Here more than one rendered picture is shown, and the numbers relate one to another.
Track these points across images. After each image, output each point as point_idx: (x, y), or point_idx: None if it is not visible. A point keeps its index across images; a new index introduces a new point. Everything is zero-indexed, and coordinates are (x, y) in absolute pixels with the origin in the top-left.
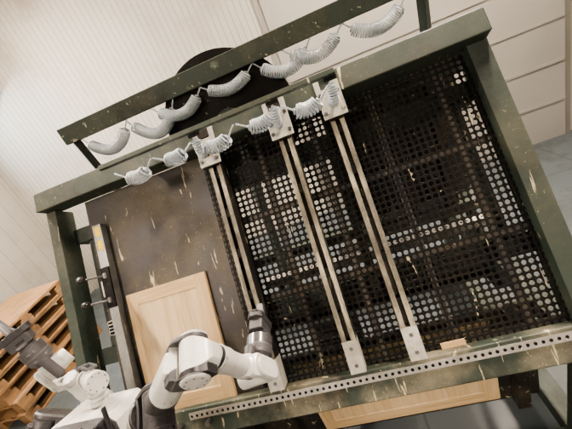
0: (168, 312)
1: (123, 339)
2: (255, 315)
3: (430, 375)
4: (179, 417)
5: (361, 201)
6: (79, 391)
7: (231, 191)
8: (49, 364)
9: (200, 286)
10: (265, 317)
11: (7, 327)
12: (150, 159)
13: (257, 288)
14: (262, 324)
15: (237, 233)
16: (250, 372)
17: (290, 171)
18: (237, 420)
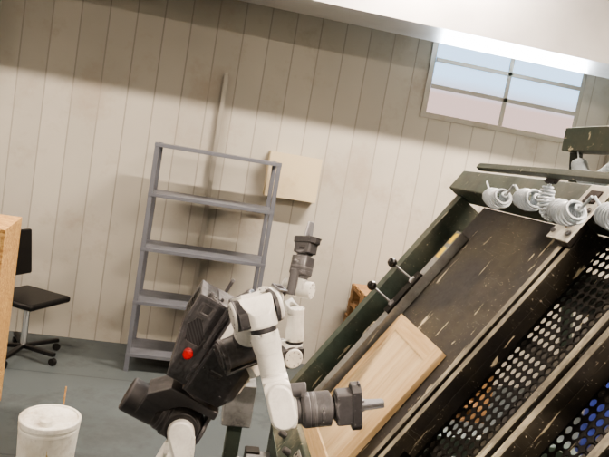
0: (392, 359)
1: (360, 345)
2: (351, 385)
3: None
4: (295, 444)
5: (604, 446)
6: (289, 325)
7: (547, 293)
8: (292, 277)
9: (425, 363)
10: (356, 403)
11: (310, 231)
12: (512, 185)
13: (430, 415)
14: (342, 398)
15: (487, 337)
16: (265, 382)
17: (603, 320)
18: None
